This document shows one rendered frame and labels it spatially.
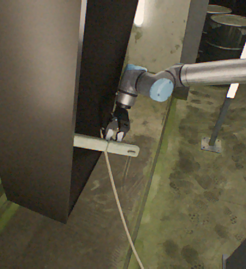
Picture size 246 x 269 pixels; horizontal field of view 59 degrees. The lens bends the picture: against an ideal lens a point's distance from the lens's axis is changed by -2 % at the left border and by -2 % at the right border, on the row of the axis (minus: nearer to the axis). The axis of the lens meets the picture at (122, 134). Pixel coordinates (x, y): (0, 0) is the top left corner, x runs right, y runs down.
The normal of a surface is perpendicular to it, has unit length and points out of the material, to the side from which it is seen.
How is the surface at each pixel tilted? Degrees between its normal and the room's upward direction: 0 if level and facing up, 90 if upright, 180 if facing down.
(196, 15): 90
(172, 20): 90
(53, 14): 90
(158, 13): 90
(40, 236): 0
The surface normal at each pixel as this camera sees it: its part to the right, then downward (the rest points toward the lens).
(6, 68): -0.29, 0.62
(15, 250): 0.01, -0.75
